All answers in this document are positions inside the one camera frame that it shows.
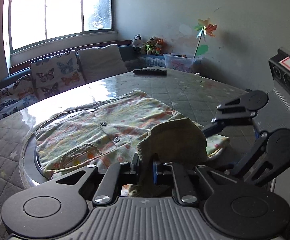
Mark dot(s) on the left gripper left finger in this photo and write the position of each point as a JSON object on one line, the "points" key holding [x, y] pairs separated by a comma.
{"points": [[117, 175]]}

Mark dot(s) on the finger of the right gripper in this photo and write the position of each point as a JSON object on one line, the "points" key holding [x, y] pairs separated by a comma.
{"points": [[261, 154], [218, 126]]}

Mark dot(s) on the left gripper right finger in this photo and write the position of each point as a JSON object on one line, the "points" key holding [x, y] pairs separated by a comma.
{"points": [[175, 175]]}

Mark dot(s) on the colourful patterned child shirt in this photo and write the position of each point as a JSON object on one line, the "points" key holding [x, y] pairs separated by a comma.
{"points": [[115, 130]]}

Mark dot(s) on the clear plastic storage box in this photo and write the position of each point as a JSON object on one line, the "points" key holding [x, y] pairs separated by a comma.
{"points": [[183, 64]]}

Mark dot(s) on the black remote control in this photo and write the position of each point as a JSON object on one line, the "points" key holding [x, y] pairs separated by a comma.
{"points": [[150, 72]]}

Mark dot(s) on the colourful paper pinwheel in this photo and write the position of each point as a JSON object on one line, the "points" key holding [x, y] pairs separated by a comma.
{"points": [[204, 29]]}

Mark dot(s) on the orange plush toy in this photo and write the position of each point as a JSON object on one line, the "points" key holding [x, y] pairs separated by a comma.
{"points": [[159, 46]]}

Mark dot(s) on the brown bear plush toy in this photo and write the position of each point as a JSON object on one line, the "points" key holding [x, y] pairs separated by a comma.
{"points": [[151, 45]]}

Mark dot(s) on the blue sofa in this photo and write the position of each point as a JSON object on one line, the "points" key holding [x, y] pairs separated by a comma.
{"points": [[131, 60]]}

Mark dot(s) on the black white plush toy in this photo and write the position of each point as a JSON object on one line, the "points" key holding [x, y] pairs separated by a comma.
{"points": [[137, 44]]}

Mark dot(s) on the plain beige cushion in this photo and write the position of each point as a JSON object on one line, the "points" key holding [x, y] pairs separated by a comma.
{"points": [[101, 62]]}

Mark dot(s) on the upright butterfly cushion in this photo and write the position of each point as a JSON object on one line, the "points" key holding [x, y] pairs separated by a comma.
{"points": [[56, 74]]}

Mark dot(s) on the lying butterfly cushion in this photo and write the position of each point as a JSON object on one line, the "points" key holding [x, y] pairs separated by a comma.
{"points": [[17, 96]]}

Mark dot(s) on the window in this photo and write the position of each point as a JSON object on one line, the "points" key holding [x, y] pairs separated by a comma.
{"points": [[32, 22]]}

